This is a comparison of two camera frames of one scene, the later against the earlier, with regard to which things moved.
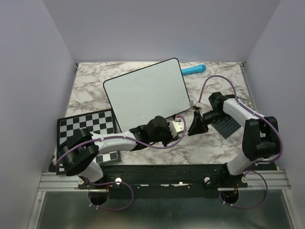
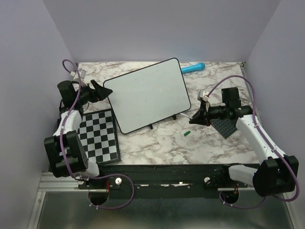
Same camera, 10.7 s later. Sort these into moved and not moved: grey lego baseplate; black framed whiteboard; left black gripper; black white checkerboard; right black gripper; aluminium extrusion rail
Moved: left black gripper; right black gripper
Not moved: aluminium extrusion rail; grey lego baseplate; black white checkerboard; black framed whiteboard
